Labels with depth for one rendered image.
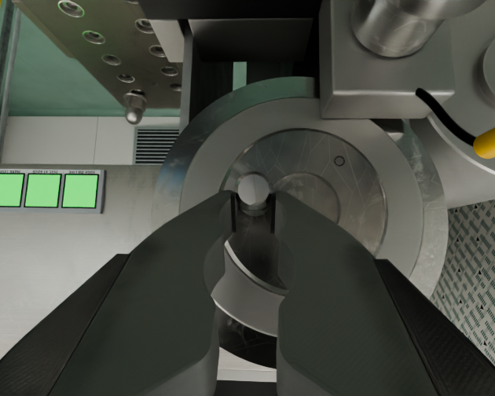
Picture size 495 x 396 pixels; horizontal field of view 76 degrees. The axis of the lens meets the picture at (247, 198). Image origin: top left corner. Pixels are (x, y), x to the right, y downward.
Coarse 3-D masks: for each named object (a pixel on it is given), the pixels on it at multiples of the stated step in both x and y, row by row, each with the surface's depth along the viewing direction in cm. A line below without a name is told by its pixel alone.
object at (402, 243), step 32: (224, 128) 16; (256, 128) 16; (288, 128) 16; (320, 128) 15; (352, 128) 15; (192, 160) 16; (224, 160) 15; (384, 160) 15; (192, 192) 15; (416, 192) 15; (416, 224) 15; (384, 256) 14; (416, 256) 14; (224, 288) 14; (256, 288) 14; (256, 320) 14
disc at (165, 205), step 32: (224, 96) 17; (256, 96) 17; (288, 96) 17; (192, 128) 17; (384, 128) 16; (416, 160) 16; (160, 192) 16; (160, 224) 16; (448, 224) 16; (224, 320) 15; (256, 352) 15
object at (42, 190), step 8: (32, 176) 50; (40, 176) 50; (48, 176) 50; (56, 176) 50; (32, 184) 50; (40, 184) 50; (48, 184) 50; (56, 184) 50; (32, 192) 50; (40, 192) 50; (48, 192) 50; (56, 192) 50; (32, 200) 50; (40, 200) 50; (48, 200) 49; (56, 200) 49
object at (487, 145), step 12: (420, 96) 13; (432, 108) 12; (444, 120) 12; (456, 132) 12; (492, 132) 10; (468, 144) 11; (480, 144) 11; (492, 144) 10; (480, 156) 11; (492, 156) 11
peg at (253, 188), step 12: (240, 180) 11; (252, 180) 11; (264, 180) 11; (240, 192) 11; (252, 192) 11; (264, 192) 11; (240, 204) 11; (252, 204) 11; (264, 204) 11; (252, 216) 14
